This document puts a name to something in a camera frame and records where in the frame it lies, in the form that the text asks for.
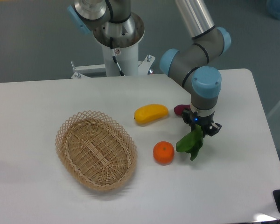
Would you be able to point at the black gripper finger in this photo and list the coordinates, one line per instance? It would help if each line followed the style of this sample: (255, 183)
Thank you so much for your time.
(211, 129)
(190, 121)

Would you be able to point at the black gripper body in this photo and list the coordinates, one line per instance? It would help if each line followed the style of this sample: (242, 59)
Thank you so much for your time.
(203, 122)

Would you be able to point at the green leafy vegetable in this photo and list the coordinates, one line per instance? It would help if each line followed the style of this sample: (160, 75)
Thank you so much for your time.
(191, 143)

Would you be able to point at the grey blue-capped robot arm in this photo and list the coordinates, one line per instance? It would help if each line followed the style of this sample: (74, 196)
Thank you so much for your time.
(189, 68)

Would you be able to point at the purple sweet potato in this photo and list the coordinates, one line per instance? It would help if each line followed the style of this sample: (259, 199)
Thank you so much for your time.
(182, 110)

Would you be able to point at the yellow mango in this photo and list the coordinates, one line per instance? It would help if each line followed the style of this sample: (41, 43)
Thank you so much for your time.
(150, 113)

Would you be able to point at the orange tangerine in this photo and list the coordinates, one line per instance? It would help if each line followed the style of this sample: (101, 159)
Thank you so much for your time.
(163, 152)

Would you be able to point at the woven wicker basket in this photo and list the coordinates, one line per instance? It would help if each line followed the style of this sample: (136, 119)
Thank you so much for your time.
(96, 150)

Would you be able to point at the blue bag in corner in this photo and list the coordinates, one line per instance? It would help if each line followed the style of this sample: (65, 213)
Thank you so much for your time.
(273, 8)

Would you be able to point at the white pedestal base frame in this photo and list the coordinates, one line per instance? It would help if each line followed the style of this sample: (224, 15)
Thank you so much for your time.
(144, 68)

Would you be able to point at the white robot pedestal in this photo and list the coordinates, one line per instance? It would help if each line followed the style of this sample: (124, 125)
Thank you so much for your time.
(119, 43)

